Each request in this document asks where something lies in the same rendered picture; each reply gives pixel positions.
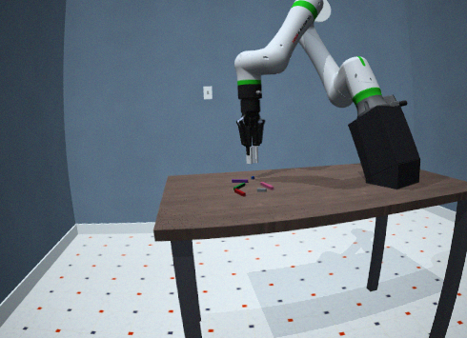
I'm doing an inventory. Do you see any pink rod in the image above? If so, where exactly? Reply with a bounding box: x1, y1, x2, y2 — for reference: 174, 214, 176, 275
260, 182, 274, 189

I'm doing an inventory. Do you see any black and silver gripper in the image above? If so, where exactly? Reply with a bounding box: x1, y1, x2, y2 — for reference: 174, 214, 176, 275
236, 99, 265, 164

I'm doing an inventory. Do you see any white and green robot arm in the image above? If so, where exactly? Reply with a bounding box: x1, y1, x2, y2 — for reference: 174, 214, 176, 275
234, 0, 407, 118

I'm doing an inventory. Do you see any green rod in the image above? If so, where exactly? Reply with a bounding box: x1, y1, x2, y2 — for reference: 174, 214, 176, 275
233, 183, 245, 190

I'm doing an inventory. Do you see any red rod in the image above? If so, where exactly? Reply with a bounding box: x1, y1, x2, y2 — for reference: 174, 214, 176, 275
234, 189, 246, 196

